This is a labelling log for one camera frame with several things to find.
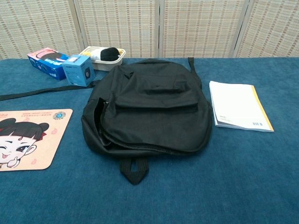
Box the black fabric backpack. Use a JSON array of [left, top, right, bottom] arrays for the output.
[[0, 57, 213, 186]]

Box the white notebook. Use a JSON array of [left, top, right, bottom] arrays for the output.
[[209, 80, 275, 133]]

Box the beige plastic tray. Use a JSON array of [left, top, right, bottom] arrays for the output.
[[79, 46, 127, 72]]

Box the black white plush toy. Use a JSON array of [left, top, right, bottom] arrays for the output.
[[82, 47, 122, 62]]

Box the small light blue carton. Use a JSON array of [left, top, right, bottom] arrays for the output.
[[62, 55, 96, 87]]

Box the woven folding screen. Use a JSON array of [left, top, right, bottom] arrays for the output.
[[0, 0, 299, 60]]

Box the blue table cloth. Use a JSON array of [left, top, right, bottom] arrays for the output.
[[0, 57, 299, 224]]

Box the blue pink cookie box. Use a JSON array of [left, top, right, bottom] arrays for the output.
[[27, 47, 71, 81]]

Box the cartoon girl mouse pad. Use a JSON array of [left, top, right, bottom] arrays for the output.
[[0, 108, 73, 172]]

